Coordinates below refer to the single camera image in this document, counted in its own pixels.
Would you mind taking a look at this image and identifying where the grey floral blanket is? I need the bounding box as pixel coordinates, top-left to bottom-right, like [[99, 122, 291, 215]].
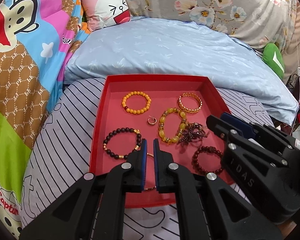
[[126, 0, 300, 78]]

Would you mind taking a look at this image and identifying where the green plush cushion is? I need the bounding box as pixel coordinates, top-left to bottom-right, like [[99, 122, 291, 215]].
[[262, 43, 285, 80]]

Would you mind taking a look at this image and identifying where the orange bead bracelet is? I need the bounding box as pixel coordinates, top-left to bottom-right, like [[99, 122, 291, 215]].
[[121, 91, 152, 115]]

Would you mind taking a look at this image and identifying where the colourful cartoon monkey blanket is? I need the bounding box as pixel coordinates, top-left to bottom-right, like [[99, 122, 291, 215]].
[[0, 0, 89, 239]]

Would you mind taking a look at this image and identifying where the dark red bead bracelet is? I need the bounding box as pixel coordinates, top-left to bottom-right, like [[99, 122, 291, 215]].
[[191, 145, 224, 177]]

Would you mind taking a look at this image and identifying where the dark tangled bead bracelet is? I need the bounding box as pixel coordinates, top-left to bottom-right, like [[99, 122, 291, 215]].
[[177, 122, 209, 146]]

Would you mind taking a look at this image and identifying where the black and gold bead bracelet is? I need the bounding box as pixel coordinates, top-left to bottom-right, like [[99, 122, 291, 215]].
[[102, 127, 143, 160]]

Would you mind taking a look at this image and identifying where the yellow bead bracelet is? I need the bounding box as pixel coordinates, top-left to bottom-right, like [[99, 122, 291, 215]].
[[157, 107, 190, 145]]

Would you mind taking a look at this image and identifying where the gold link bracelet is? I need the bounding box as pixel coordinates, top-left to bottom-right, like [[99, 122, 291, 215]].
[[177, 91, 203, 114]]

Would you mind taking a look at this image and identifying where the gold hoop earring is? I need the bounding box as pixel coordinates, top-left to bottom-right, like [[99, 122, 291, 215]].
[[147, 116, 157, 126]]

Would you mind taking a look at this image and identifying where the light blue pillow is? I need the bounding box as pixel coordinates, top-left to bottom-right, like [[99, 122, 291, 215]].
[[64, 17, 299, 125]]

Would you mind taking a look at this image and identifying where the lavender striped bed sheet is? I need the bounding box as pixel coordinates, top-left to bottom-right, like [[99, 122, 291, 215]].
[[19, 77, 276, 240]]

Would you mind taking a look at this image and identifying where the pink cartoon face pillow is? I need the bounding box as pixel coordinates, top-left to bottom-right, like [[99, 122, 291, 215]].
[[81, 0, 131, 31]]

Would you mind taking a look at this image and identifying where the red jewelry tray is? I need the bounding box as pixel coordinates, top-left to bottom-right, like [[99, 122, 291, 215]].
[[89, 74, 230, 208]]

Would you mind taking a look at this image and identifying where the thin gold bangle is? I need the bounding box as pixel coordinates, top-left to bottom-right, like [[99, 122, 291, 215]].
[[145, 153, 156, 191]]

